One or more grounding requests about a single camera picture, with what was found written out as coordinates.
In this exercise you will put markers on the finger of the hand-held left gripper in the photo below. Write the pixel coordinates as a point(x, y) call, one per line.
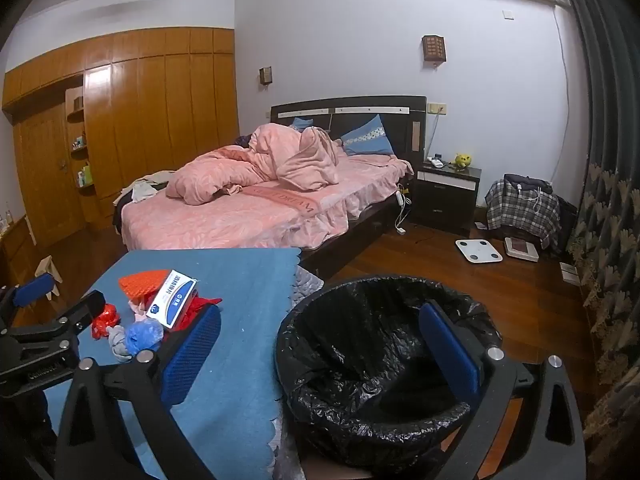
point(35, 287)
point(87, 310)

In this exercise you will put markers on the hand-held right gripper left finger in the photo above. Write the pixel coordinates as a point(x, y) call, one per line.
point(192, 355)

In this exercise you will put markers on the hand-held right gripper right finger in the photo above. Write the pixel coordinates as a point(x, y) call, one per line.
point(450, 355)

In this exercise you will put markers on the red plastic bag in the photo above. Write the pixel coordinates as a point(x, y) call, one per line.
point(105, 322)

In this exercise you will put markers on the grey knotted rag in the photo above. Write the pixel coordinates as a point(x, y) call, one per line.
point(116, 342)

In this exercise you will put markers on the red cloth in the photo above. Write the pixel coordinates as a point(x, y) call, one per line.
point(195, 310)

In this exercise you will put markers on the blue plastic bag wad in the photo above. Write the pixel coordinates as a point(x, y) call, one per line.
point(145, 337)

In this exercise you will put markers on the white and blue carton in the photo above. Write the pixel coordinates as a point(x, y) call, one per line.
point(172, 302)

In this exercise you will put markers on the orange mesh foam sheet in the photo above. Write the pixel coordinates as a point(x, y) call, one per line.
point(142, 282)

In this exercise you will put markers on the trash bin with black bag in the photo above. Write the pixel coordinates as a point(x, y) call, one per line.
point(360, 350)

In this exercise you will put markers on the beige wooden stool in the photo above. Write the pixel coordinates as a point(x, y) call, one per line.
point(50, 270)

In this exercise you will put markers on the wooden low cabinet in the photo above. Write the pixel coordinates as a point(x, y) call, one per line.
point(15, 250)

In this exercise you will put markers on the blue tablecloth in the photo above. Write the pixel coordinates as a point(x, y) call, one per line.
point(240, 310)

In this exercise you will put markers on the white bathroom scale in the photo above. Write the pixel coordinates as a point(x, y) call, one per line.
point(479, 250)

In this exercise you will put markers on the scale with brown top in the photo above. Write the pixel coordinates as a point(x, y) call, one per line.
point(521, 248)

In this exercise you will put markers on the grey quilted pad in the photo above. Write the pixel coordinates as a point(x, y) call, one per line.
point(306, 281)

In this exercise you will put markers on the pile of light clothes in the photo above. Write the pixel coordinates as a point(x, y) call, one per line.
point(147, 185)

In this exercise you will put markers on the white papers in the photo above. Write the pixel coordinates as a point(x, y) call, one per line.
point(570, 272)

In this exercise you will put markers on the bed with pink sheet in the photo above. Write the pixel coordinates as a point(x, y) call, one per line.
point(250, 215)

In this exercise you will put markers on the small shelf bottles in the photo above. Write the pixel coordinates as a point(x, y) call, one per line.
point(79, 141)

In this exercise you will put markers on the dark nightstand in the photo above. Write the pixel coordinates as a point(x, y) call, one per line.
point(440, 200)

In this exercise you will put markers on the plaid cloth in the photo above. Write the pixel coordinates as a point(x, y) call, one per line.
point(520, 210)

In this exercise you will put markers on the white power strip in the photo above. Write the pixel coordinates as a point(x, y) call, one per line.
point(400, 199)

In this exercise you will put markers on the black bag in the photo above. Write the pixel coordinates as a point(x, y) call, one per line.
point(567, 225)

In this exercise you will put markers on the dark jacket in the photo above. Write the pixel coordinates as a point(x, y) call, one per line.
point(525, 182)

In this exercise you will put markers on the white remote control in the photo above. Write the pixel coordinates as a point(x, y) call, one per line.
point(437, 161)

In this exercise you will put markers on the yellow plush toy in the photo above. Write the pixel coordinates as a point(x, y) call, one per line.
point(462, 160)

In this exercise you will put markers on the wooden wardrobe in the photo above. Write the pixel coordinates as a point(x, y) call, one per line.
point(150, 110)

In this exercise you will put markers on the pink duvet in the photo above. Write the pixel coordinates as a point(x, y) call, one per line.
point(280, 160)

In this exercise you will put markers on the dark purple garment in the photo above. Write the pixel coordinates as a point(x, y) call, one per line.
point(243, 141)

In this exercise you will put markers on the blue pillow with white band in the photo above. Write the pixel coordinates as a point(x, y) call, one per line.
point(370, 140)

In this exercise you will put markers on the dark patterned curtain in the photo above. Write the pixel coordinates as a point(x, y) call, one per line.
point(610, 160)

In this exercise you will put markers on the dark wooden headboard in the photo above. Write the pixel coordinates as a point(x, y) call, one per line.
point(350, 120)

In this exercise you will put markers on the plain blue pillow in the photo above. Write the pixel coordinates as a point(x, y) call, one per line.
point(301, 122)

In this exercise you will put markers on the beige wall socket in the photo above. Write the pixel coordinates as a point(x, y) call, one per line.
point(436, 108)

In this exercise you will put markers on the small wooden wall lamp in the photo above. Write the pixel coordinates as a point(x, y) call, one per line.
point(265, 75)

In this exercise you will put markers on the large wooden wall lamp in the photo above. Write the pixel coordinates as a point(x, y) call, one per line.
point(433, 47)

